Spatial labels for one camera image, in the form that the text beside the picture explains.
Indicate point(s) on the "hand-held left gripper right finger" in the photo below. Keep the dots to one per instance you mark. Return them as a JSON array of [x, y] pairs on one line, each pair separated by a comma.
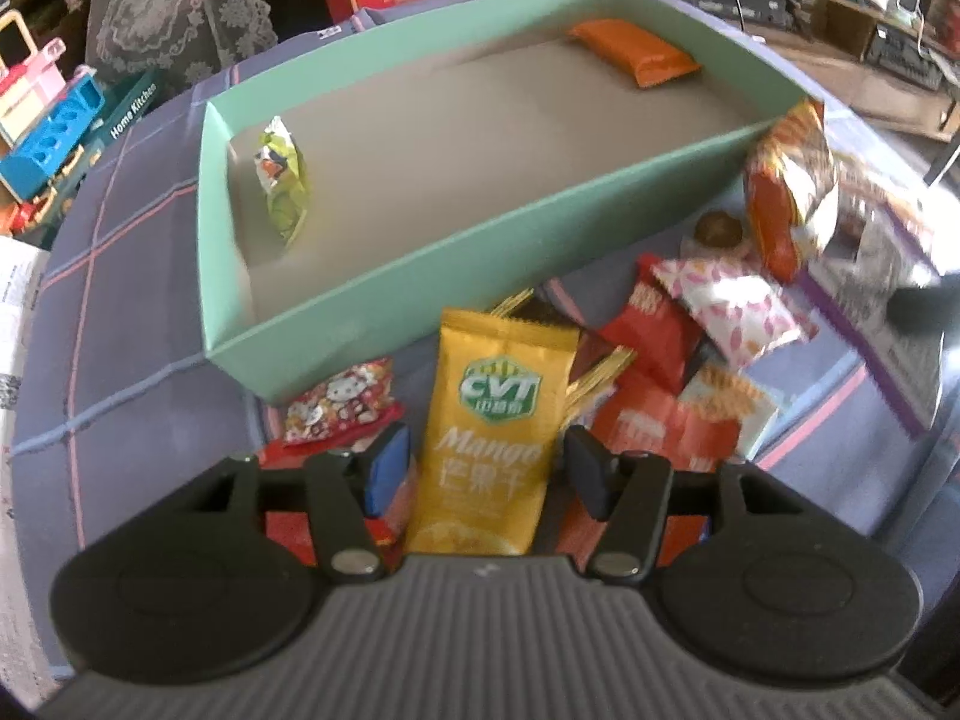
[[586, 465]]

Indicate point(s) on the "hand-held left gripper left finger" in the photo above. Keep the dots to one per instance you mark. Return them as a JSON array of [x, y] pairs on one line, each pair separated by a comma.
[[390, 465]]

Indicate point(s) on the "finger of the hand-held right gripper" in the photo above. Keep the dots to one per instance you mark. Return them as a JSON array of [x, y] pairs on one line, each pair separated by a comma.
[[919, 311]]

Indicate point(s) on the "yellow dried mango packet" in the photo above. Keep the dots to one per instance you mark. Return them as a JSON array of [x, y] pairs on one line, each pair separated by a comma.
[[487, 427]]

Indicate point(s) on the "orange chips packet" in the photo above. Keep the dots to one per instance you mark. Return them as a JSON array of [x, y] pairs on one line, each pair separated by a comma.
[[787, 195]]

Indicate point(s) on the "pink patterned snack packet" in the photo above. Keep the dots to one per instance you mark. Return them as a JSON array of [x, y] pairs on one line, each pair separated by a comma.
[[731, 304]]

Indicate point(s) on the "green cardboard box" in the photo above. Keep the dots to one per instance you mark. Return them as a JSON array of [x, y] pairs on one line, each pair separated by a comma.
[[450, 255]]

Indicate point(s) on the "silver purple foil packet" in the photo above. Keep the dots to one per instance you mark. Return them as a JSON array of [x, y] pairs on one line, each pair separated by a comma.
[[900, 367]]

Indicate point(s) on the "red white-print snack packet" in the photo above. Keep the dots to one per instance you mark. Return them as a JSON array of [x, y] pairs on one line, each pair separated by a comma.
[[652, 427]]

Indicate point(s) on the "red cartoon cat packet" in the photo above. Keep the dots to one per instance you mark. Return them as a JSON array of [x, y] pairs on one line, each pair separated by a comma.
[[341, 397]]

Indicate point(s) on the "brown gold-edged snack packet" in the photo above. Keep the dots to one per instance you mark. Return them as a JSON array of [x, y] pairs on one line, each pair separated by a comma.
[[592, 354]]

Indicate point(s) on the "plain red snack packet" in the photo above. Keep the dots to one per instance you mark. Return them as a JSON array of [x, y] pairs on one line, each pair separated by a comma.
[[289, 529]]

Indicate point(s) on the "red gold-print snack packet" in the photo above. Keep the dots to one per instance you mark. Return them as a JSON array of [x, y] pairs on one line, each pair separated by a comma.
[[652, 330]]

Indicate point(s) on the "white fries-print snack packet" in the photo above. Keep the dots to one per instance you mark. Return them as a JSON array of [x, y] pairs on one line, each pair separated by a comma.
[[735, 397]]

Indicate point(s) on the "wooden low cabinet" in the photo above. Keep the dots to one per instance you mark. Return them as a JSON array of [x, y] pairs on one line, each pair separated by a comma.
[[892, 105]]

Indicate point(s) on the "brown chocolate ball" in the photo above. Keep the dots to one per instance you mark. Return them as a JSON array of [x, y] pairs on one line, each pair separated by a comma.
[[716, 229]]

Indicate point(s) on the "black keyboard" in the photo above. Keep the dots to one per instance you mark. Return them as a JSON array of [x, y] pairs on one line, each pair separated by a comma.
[[904, 60]]

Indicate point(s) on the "blue plaid tablecloth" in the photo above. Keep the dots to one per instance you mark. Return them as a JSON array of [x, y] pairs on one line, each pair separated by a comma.
[[150, 315]]

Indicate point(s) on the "green snack packet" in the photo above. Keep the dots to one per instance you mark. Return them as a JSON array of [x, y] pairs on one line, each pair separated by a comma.
[[283, 180]]

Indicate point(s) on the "orange snack packet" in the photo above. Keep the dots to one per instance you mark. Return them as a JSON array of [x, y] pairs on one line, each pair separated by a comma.
[[634, 52]]

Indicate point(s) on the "white printed paper sheet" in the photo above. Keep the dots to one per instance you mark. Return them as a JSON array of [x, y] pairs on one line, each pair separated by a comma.
[[15, 315]]

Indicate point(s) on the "green toy box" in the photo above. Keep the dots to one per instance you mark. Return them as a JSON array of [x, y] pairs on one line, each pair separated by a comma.
[[127, 116]]

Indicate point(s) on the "blue plastic toy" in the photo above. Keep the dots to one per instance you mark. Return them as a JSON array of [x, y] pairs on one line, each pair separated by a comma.
[[56, 127]]

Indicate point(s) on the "grey lace patterned cloth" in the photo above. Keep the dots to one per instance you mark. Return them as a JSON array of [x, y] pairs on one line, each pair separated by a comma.
[[172, 15]]

